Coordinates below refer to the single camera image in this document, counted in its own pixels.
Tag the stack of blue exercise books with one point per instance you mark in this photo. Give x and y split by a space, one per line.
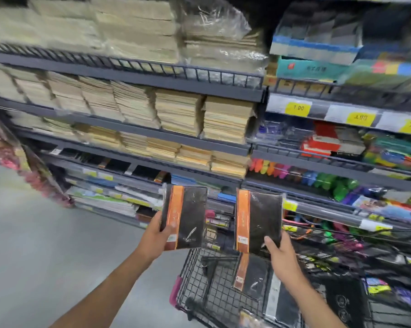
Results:
183 181
227 197

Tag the assorted stationery goods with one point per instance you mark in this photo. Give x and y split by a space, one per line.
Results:
314 69

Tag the stack of green grey exercise books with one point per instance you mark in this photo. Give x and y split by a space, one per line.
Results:
215 187

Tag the person's right forearm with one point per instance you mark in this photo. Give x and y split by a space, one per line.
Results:
314 304

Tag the stacks of beige exercise books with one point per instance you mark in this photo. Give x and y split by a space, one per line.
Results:
178 112

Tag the row of black shelved notebooks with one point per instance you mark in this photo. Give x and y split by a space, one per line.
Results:
144 172

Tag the stack of dark coloured paper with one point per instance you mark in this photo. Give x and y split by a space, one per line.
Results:
147 215

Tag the row of yellow price labels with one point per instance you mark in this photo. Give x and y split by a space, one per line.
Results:
297 109

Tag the person's left forearm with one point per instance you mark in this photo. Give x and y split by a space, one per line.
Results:
99 297

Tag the hanging colourful packets display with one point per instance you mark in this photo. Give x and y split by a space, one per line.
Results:
7 153

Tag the black notebook white band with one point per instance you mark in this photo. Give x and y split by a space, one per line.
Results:
287 310

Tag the person's right hand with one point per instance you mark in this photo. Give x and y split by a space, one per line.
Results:
285 263

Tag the person's left hand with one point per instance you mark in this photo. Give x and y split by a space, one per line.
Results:
150 242

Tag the stack of green white workbooks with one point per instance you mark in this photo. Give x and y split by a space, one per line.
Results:
99 201

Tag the grey metal store shelving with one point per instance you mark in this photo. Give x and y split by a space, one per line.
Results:
191 86

